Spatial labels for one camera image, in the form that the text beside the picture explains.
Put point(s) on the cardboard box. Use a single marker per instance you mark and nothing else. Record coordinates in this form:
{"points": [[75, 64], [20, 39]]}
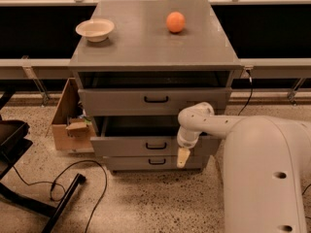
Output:
{"points": [[71, 130]]}

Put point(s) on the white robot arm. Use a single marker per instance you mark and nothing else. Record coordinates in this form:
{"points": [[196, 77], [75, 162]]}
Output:
{"points": [[264, 157]]}

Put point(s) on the grey drawer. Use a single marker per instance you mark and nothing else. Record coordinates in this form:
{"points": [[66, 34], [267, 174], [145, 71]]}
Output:
{"points": [[149, 101], [137, 136], [153, 163]]}

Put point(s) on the white paper bowl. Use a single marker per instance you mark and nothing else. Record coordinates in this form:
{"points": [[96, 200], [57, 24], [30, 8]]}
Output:
{"points": [[95, 30]]}

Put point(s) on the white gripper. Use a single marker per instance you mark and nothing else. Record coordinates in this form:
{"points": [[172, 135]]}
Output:
{"points": [[187, 141]]}

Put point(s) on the grey top drawer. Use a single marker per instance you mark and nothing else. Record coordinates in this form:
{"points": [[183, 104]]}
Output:
{"points": [[149, 101]]}

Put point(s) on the grey drawer cabinet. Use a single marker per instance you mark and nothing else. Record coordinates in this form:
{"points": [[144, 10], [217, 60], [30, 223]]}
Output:
{"points": [[142, 53]]}

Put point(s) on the orange ball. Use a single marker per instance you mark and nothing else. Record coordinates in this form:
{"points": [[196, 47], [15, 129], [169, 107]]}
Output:
{"points": [[175, 22]]}

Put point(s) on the grey bottom drawer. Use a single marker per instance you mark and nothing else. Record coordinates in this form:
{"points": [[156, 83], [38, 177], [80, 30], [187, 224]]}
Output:
{"points": [[153, 163]]}

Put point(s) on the black chair base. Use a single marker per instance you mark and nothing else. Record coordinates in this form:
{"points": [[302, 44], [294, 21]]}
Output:
{"points": [[42, 173]]}

